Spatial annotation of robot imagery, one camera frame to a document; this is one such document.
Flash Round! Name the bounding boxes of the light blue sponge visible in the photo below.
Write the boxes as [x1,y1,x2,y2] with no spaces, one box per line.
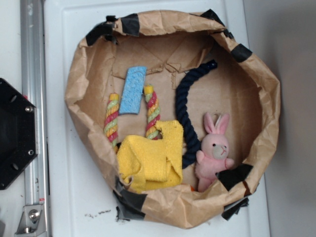
[119,66,147,115]

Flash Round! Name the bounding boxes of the yellow cloth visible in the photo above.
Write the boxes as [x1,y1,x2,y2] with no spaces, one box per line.
[117,120,184,193]

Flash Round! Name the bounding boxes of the pink plush bunny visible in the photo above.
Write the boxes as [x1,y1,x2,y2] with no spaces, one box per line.
[195,113,235,192]

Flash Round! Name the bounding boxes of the brown paper bag bin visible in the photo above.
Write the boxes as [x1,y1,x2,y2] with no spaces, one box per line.
[65,10,280,229]

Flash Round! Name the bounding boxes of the dark blue rope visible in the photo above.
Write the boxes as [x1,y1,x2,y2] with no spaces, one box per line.
[175,59,218,169]

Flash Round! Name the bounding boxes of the multicolour twisted rope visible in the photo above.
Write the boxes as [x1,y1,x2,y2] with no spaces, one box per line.
[103,84,162,153]

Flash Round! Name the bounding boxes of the aluminium extrusion rail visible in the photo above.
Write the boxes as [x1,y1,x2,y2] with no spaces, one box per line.
[20,0,52,237]

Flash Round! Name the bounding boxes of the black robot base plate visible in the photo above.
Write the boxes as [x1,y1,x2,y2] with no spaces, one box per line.
[0,79,37,190]

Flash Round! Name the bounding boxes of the metal corner bracket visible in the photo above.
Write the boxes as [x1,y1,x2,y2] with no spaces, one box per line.
[14,204,46,237]

